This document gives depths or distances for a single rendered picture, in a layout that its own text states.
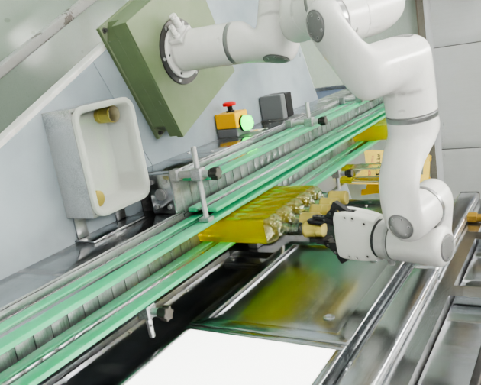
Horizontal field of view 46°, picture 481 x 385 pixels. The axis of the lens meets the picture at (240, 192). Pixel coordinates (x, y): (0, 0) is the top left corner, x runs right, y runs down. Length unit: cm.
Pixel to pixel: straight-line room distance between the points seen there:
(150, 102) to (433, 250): 73
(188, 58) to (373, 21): 51
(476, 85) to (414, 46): 614
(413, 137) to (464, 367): 39
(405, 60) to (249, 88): 99
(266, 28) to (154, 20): 27
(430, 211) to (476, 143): 620
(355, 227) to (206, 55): 51
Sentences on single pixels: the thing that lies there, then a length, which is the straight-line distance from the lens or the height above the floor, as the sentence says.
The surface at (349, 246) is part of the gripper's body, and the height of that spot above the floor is 127.
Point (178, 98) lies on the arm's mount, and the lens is 139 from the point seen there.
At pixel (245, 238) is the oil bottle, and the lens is 128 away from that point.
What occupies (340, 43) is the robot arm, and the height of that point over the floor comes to 135.
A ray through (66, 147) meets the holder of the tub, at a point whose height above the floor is 80.
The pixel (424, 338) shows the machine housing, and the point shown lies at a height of 142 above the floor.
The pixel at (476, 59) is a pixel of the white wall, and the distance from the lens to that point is 704.
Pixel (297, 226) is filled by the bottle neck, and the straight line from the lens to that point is 123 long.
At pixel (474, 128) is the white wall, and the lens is 715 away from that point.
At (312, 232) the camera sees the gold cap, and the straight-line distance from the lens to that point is 121.
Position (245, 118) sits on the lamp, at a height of 85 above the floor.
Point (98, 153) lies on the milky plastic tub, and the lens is 127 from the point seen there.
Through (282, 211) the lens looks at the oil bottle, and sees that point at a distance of 129.
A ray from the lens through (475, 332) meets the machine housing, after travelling 114.
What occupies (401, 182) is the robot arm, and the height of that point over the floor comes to 142.
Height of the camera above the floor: 168
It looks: 32 degrees down
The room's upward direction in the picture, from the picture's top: 89 degrees clockwise
